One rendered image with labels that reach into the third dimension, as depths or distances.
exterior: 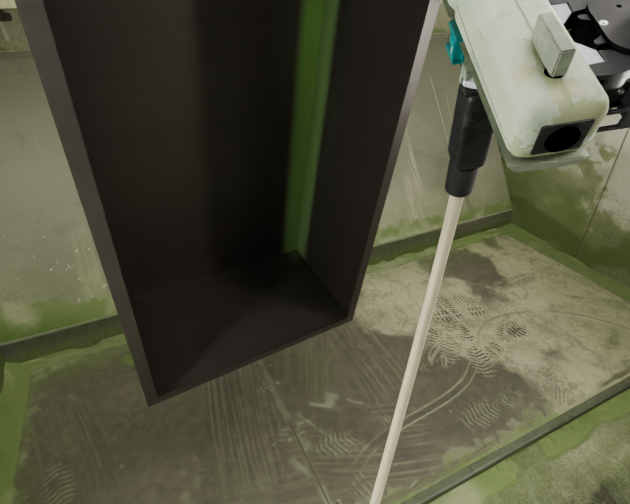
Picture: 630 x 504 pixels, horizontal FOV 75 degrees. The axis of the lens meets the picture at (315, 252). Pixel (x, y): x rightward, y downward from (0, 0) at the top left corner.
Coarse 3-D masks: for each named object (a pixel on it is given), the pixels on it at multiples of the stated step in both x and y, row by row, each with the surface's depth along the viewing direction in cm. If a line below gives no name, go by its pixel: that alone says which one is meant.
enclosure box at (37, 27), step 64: (64, 0) 70; (128, 0) 75; (192, 0) 80; (256, 0) 86; (320, 0) 93; (384, 0) 78; (64, 64) 76; (128, 64) 82; (192, 64) 88; (256, 64) 95; (320, 64) 102; (384, 64) 83; (64, 128) 51; (128, 128) 89; (192, 128) 97; (256, 128) 106; (320, 128) 110; (384, 128) 88; (128, 192) 99; (192, 192) 108; (256, 192) 119; (320, 192) 120; (384, 192) 93; (128, 256) 110; (192, 256) 122; (256, 256) 137; (320, 256) 131; (128, 320) 77; (192, 320) 118; (256, 320) 120; (320, 320) 123; (192, 384) 102
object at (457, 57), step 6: (450, 24) 33; (456, 24) 33; (456, 30) 32; (450, 36) 33; (456, 36) 32; (450, 42) 33; (456, 42) 32; (450, 48) 34; (456, 48) 33; (450, 54) 34; (456, 54) 33; (462, 54) 33; (456, 60) 33; (462, 60) 33
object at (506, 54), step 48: (480, 0) 27; (528, 0) 26; (480, 48) 27; (528, 48) 24; (576, 48) 23; (480, 96) 28; (528, 96) 22; (576, 96) 21; (480, 144) 37; (528, 144) 23; (576, 144) 23
